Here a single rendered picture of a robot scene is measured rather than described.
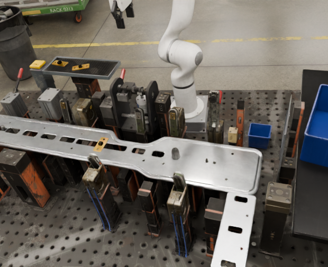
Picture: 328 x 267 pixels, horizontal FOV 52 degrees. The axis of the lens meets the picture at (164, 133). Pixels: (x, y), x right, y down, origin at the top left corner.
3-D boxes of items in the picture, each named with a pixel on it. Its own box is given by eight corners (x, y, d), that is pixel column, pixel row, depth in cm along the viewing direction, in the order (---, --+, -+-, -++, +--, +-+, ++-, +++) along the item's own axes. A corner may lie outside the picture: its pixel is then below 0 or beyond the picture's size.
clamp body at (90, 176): (97, 229, 149) (73, 180, 125) (109, 206, 157) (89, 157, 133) (116, 234, 146) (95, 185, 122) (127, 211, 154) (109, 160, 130)
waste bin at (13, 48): (-6, 85, 385) (-40, 26, 336) (16, 60, 423) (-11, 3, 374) (33, 85, 375) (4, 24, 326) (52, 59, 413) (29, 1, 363)
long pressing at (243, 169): (-41, 143, 159) (-43, 140, 158) (-10, 113, 174) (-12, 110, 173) (256, 198, 116) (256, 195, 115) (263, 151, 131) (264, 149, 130)
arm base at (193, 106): (171, 97, 197) (166, 72, 183) (203, 95, 193) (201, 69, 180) (169, 120, 184) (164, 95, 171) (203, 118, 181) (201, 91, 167)
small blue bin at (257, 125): (246, 147, 173) (247, 135, 167) (249, 134, 179) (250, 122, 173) (268, 150, 169) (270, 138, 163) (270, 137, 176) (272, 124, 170)
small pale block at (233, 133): (227, 189, 156) (227, 132, 131) (228, 183, 158) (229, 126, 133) (235, 190, 154) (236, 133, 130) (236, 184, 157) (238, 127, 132)
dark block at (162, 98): (165, 166, 170) (154, 101, 142) (170, 156, 175) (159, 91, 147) (175, 168, 169) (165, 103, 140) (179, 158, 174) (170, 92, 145)
